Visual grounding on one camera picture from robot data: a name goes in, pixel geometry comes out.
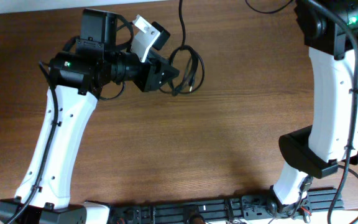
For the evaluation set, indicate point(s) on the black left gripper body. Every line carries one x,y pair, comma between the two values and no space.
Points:
150,78

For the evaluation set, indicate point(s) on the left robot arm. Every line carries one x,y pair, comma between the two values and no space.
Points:
109,49

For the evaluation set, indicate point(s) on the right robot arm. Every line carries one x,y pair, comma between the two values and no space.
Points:
330,30

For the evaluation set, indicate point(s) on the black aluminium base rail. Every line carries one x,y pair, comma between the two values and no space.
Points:
241,209

